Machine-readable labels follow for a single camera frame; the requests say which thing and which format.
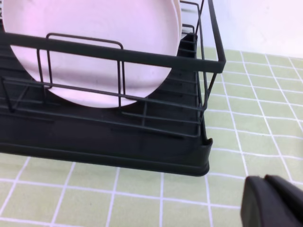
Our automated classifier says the green checkered tablecloth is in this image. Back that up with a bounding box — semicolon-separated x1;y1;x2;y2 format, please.
0;50;303;227

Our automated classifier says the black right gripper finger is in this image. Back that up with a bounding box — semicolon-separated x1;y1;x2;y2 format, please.
241;175;303;227

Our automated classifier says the black wire dish rack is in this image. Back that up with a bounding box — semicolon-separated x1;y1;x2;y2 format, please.
0;0;226;176

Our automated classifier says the cream plate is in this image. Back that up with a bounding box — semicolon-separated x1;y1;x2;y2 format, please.
171;0;182;53

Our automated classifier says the pink plate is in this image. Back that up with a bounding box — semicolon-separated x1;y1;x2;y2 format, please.
2;0;178;108

